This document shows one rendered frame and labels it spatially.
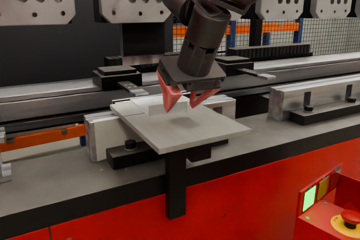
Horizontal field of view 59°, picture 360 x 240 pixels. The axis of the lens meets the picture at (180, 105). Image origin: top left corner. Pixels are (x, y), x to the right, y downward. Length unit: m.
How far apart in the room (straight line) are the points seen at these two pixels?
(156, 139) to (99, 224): 0.23
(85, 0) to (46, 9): 0.58
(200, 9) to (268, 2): 0.41
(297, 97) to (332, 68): 0.55
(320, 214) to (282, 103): 0.35
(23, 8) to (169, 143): 0.35
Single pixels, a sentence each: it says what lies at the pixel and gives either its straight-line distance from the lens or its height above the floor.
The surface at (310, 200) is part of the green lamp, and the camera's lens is 0.78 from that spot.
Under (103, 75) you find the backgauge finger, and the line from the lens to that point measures 0.92.
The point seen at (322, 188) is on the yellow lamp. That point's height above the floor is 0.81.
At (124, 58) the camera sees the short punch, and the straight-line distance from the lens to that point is 0.73.
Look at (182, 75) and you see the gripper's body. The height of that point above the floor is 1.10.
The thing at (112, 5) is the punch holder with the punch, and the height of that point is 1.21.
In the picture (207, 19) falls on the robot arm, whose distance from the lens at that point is 0.47.
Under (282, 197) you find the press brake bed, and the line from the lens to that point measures 0.95.
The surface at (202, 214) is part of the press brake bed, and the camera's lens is 0.79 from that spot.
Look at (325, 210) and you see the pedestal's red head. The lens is 0.81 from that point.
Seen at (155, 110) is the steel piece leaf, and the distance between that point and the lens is 0.64.
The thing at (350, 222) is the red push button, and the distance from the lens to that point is 0.75.
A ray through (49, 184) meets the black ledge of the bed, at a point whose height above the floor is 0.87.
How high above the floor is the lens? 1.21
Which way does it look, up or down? 17 degrees down
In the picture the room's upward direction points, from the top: straight up
